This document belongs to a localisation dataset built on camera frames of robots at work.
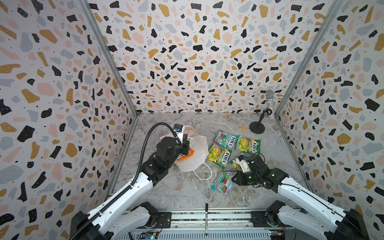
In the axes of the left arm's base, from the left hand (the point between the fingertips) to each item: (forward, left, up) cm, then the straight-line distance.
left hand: (186, 132), depth 72 cm
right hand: (-15, -22, -19) cm, 33 cm away
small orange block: (+27, -40, -30) cm, 57 cm away
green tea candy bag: (+2, -19, -27) cm, 33 cm away
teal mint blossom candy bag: (+15, -25, -27) cm, 40 cm away
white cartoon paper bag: (+10, -6, -24) cm, 27 cm away
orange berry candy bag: (+1, +4, -25) cm, 26 cm away
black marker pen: (-32, -9, -29) cm, 44 cm away
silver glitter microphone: (+26, -48, +2) cm, 55 cm away
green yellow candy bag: (+10, -39, -28) cm, 49 cm away
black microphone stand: (+26, -50, -29) cm, 64 cm away
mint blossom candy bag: (-17, -19, -22) cm, 34 cm away
